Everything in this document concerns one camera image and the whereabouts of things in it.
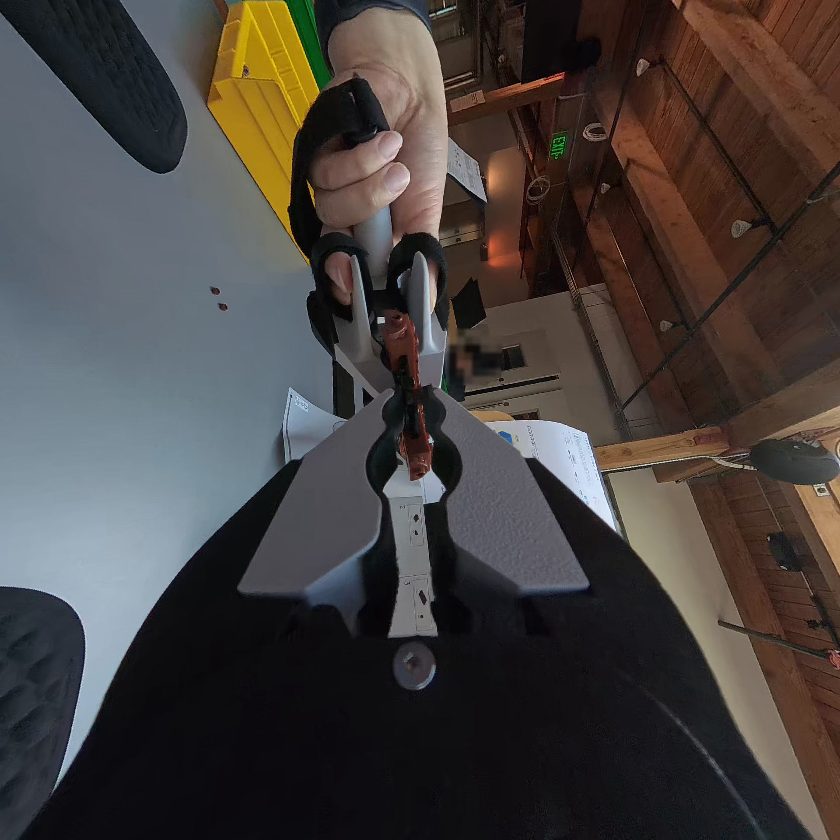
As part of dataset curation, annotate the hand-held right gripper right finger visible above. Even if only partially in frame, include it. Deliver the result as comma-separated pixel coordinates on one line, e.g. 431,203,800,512
420,385,590,637

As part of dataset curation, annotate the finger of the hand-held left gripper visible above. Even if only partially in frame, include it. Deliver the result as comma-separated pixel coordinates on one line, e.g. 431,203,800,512
333,255,385,413
395,251,448,396

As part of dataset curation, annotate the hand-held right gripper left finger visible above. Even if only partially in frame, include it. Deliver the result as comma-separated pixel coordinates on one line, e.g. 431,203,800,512
238,387,403,637

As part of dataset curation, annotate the reddish-brown toy brick assembly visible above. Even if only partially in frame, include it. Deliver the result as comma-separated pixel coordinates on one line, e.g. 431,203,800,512
379,313,436,483

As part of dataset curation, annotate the person's left forearm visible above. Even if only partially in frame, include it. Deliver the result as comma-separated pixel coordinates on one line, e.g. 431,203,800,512
314,0,435,39

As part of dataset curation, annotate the grey desk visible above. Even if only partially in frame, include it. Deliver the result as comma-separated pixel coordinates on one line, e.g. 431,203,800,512
0,0,342,798

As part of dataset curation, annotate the person's left hand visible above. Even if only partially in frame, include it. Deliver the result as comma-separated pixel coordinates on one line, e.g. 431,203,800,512
307,26,451,305

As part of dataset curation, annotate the printed instruction sheet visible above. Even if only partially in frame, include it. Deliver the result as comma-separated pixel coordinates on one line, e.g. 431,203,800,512
282,387,622,639

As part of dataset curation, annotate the yellow plastic bin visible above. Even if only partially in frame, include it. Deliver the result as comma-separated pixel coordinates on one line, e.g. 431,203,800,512
206,0,330,265

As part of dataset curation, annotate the green plastic bin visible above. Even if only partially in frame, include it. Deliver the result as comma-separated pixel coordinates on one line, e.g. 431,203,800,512
289,0,333,90

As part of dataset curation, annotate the black dome lamp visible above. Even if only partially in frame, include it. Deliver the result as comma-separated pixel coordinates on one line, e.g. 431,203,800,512
748,438,840,487

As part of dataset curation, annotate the black metal rod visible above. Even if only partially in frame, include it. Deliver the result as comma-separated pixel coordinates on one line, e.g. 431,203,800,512
717,619,840,660

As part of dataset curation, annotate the black mat upper left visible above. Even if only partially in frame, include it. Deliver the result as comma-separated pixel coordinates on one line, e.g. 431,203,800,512
0,0,189,175

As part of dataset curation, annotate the white wall notice paper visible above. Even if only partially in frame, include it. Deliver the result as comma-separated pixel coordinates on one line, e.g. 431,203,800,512
448,139,490,205

